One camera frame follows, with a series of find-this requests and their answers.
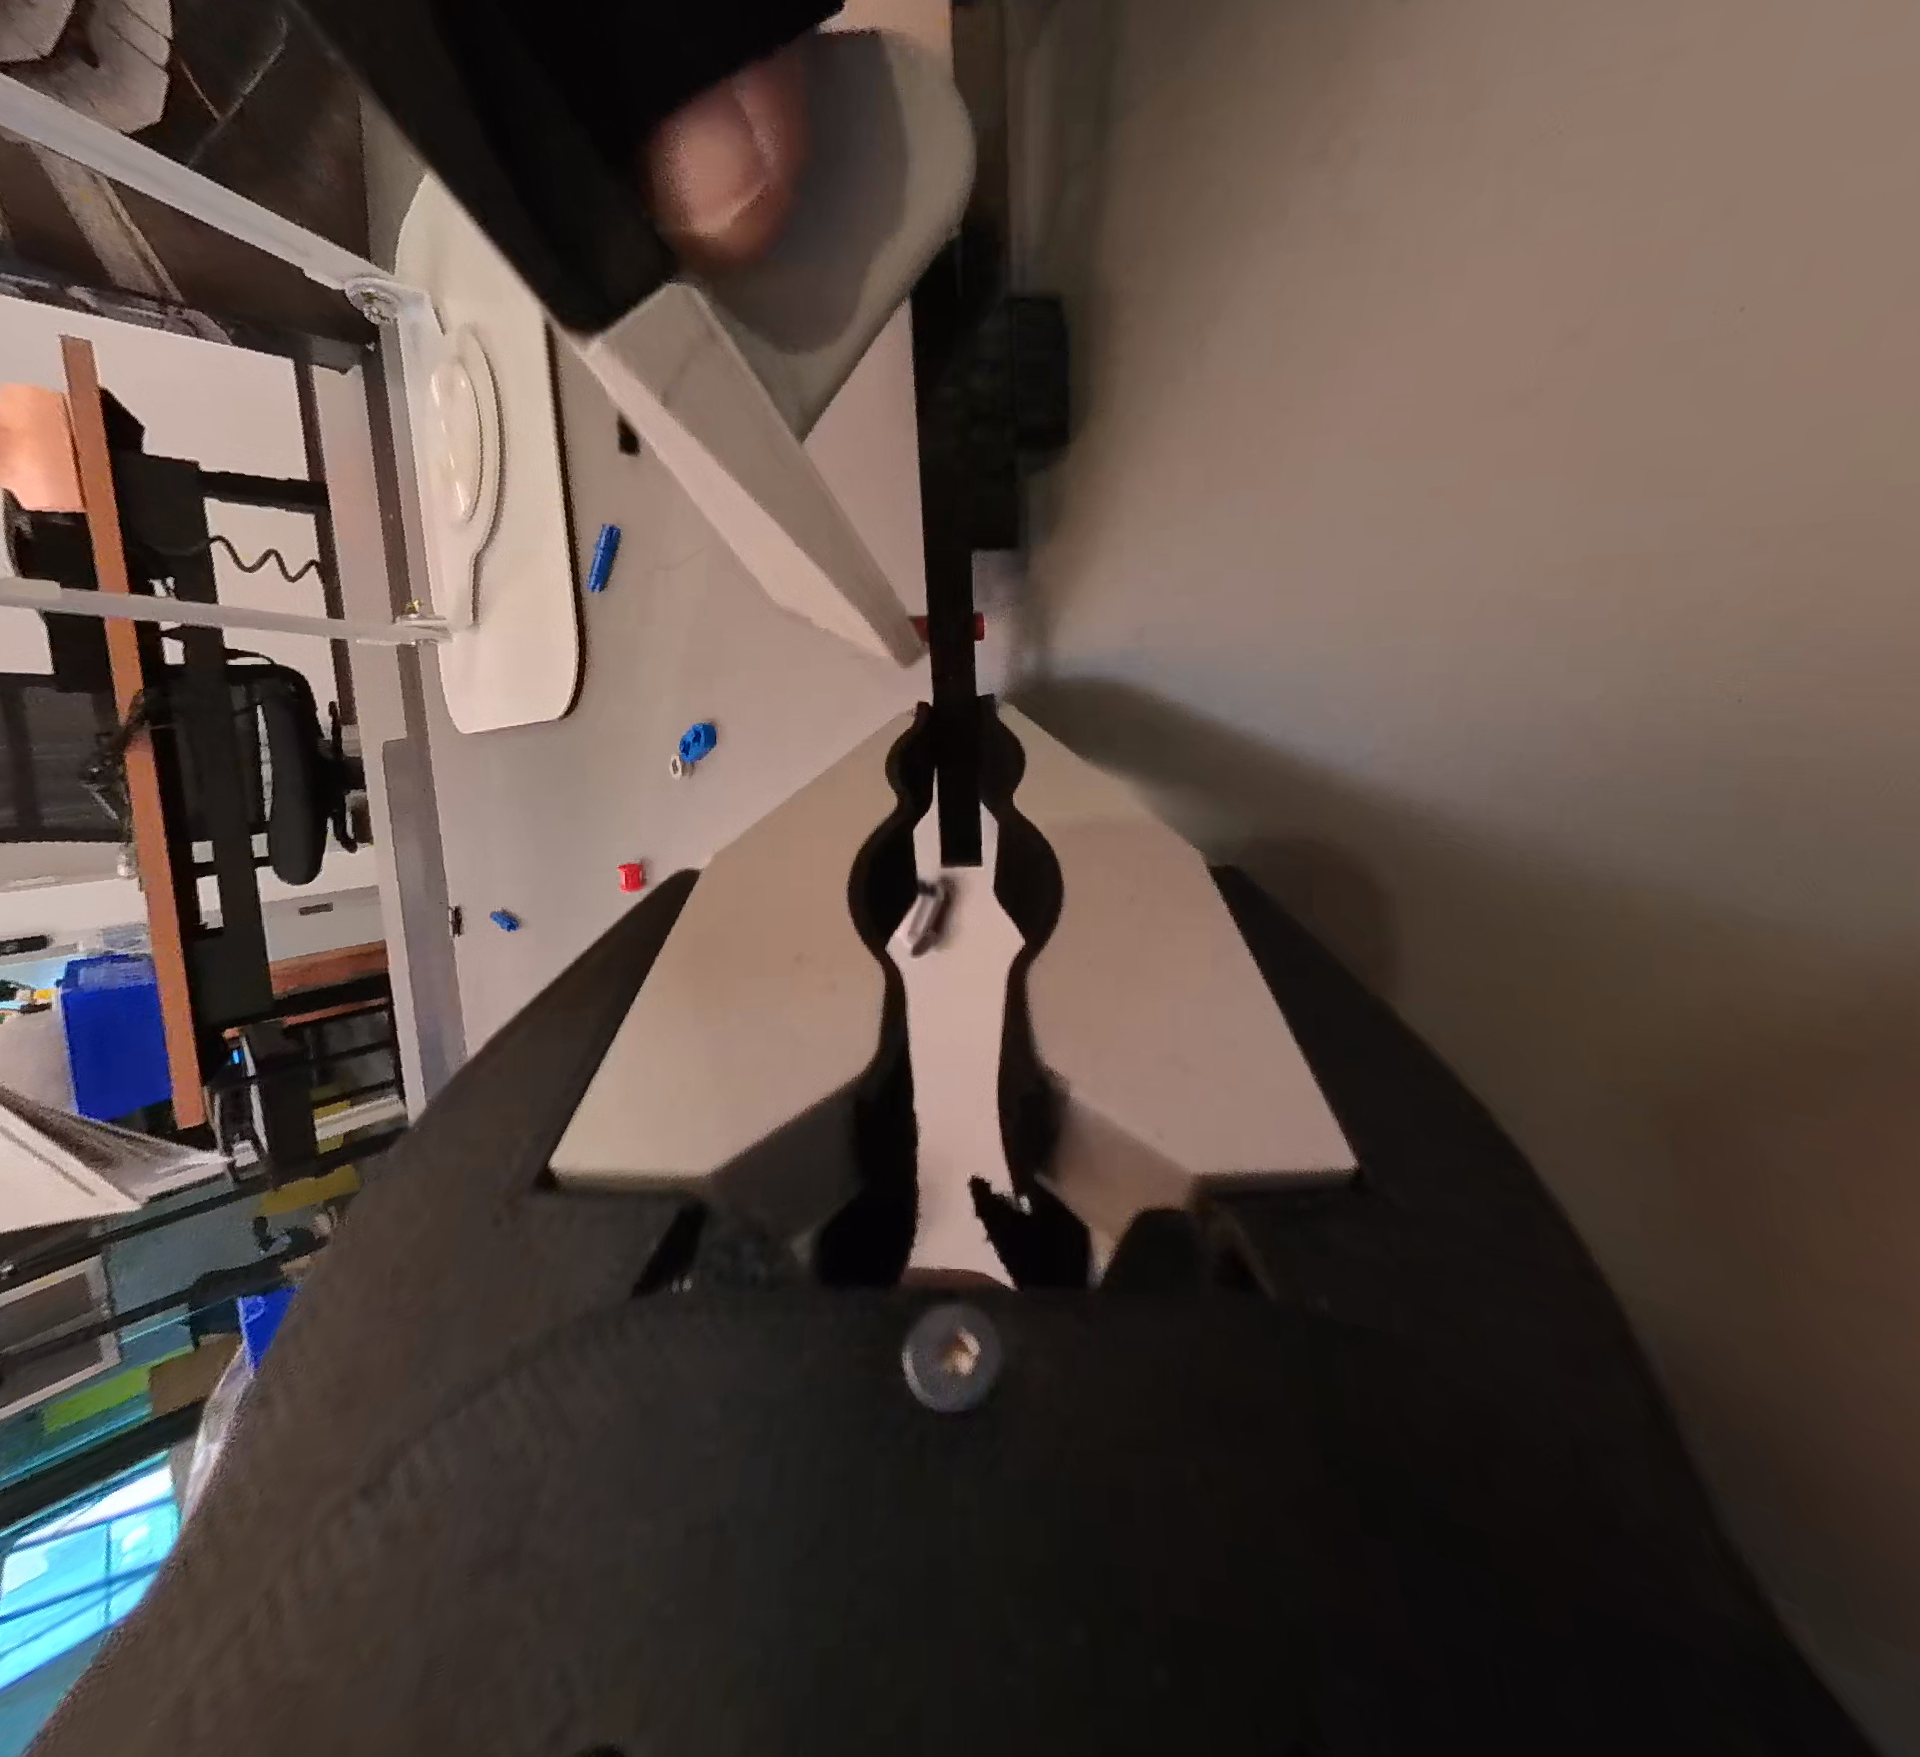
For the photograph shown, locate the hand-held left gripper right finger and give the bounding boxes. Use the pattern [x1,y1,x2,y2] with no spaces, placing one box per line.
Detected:
[971,700,1361,1291]

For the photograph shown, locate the black office chair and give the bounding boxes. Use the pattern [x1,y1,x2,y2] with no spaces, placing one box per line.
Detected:
[90,653,369,889]

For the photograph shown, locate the person's right hand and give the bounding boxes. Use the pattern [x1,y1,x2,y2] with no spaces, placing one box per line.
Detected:
[642,44,822,276]

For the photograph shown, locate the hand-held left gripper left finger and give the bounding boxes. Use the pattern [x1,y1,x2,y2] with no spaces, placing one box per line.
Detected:
[548,704,942,1289]

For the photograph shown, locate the blue storage crate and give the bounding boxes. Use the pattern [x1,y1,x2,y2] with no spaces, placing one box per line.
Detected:
[60,953,163,1124]

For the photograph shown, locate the instruction booklet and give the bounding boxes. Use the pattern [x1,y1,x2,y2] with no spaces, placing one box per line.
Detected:
[0,1085,237,1236]

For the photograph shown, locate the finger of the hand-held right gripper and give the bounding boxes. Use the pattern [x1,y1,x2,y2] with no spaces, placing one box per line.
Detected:
[583,284,927,667]

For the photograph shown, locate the white stand base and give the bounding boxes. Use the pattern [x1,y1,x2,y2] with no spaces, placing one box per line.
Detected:
[393,174,585,735]

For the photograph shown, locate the long black beam assembly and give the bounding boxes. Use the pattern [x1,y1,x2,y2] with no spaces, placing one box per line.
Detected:
[907,0,1076,871]

